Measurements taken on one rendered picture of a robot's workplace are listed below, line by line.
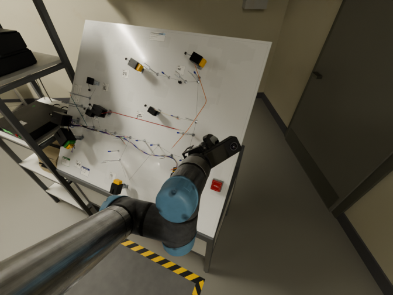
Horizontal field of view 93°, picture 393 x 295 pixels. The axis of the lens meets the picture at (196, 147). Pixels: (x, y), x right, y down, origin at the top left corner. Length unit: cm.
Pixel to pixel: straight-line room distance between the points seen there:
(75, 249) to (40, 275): 5
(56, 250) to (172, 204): 17
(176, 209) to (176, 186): 4
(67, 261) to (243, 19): 344
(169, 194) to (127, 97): 97
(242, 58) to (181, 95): 36
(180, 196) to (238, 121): 70
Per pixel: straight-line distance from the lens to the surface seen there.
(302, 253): 222
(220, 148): 49
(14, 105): 441
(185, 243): 44
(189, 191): 34
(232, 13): 345
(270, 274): 205
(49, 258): 31
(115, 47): 140
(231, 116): 98
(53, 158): 183
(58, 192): 241
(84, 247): 34
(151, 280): 197
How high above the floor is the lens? 190
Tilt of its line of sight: 44 degrees down
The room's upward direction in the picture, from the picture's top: 1 degrees clockwise
